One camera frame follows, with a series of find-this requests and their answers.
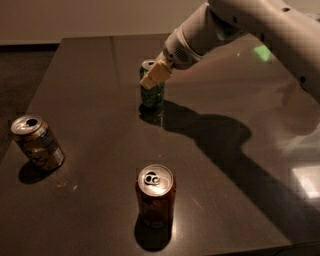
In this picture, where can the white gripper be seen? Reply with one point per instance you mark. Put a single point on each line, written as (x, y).
(175, 50)

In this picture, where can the green soda can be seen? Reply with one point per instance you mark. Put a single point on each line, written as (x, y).
(151, 98)

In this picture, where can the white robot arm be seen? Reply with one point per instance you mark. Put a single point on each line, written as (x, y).
(293, 37)

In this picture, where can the red coke can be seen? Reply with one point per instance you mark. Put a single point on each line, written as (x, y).
(155, 190)

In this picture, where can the brown gold soda can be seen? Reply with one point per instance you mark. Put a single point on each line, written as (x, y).
(36, 140)

